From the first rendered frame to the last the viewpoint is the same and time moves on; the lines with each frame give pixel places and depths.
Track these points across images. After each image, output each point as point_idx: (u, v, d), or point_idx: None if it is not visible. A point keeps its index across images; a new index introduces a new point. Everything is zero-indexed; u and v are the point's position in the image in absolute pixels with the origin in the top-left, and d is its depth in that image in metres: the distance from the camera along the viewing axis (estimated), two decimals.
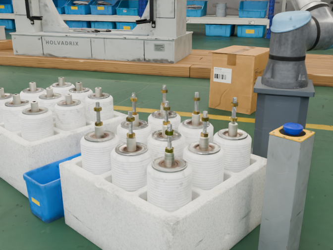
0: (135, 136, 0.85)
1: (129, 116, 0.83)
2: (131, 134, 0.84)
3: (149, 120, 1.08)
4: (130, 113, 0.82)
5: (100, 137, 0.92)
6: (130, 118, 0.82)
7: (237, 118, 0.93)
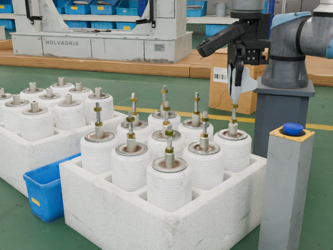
0: (135, 136, 0.85)
1: (129, 116, 0.83)
2: (131, 134, 0.84)
3: (149, 120, 1.08)
4: (130, 113, 0.82)
5: (100, 137, 0.92)
6: (130, 118, 0.82)
7: (237, 119, 0.93)
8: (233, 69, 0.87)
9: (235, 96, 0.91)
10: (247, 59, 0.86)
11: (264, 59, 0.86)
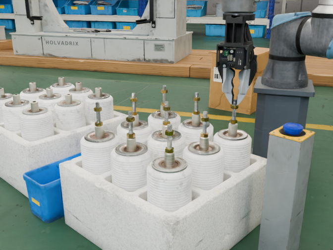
0: (135, 136, 0.85)
1: (129, 116, 0.83)
2: (131, 134, 0.84)
3: (149, 120, 1.08)
4: (130, 113, 0.82)
5: (100, 137, 0.92)
6: (130, 118, 0.82)
7: (231, 121, 0.93)
8: (231, 68, 0.90)
9: (233, 97, 0.91)
10: None
11: (220, 62, 0.84)
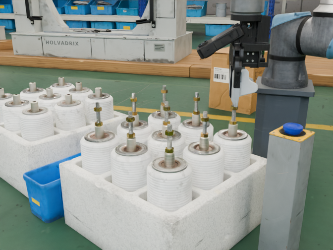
0: (135, 136, 0.85)
1: (129, 116, 0.83)
2: (131, 134, 0.84)
3: (149, 120, 1.08)
4: (130, 113, 0.82)
5: (100, 137, 0.92)
6: (130, 118, 0.82)
7: (233, 122, 0.92)
8: (233, 71, 0.87)
9: (236, 100, 0.90)
10: (246, 62, 0.86)
11: (264, 61, 0.86)
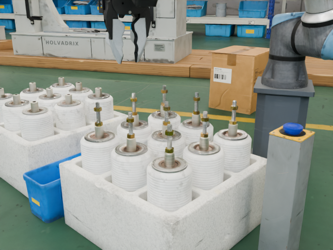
0: (134, 137, 0.84)
1: (128, 117, 0.83)
2: (130, 134, 0.84)
3: (149, 120, 1.08)
4: (128, 114, 0.82)
5: (100, 137, 0.92)
6: (128, 118, 0.83)
7: (233, 122, 0.92)
8: (138, 21, 0.76)
9: (135, 54, 0.79)
10: None
11: None
